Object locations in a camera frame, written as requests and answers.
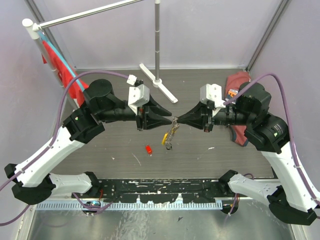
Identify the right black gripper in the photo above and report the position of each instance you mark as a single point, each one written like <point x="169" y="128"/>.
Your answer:
<point x="200" y="116"/>

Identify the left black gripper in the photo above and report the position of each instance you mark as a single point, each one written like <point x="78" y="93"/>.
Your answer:
<point x="148" y="121"/>

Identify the large keyring with yellow handle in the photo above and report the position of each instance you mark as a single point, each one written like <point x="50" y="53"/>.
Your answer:
<point x="168" y="136"/>

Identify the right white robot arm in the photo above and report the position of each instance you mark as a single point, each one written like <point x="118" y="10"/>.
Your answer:
<point x="290" y="201"/>

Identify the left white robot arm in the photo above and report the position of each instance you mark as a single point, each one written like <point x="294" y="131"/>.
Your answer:
<point x="33" y="179"/>

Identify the red key tag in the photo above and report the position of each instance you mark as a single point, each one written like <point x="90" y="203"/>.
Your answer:
<point x="149" y="150"/>

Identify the folded maroon t-shirt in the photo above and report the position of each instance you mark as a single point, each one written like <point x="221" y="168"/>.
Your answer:
<point x="232" y="88"/>

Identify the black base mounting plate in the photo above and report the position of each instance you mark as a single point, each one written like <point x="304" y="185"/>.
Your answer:
<point x="159" y="191"/>

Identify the red shirt on hanger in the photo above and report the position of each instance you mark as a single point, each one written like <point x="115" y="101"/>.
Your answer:
<point x="77" y="88"/>

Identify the blue clothes hanger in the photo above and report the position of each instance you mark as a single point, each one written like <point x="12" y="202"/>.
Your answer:
<point x="62" y="62"/>

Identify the metal clothes rack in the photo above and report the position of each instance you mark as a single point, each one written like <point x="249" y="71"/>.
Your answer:
<point x="100" y="38"/>

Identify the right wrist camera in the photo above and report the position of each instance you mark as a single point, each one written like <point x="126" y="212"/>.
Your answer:
<point x="212" y="92"/>

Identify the slotted cable duct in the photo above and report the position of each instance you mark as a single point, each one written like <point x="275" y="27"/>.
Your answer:
<point x="74" y="205"/>

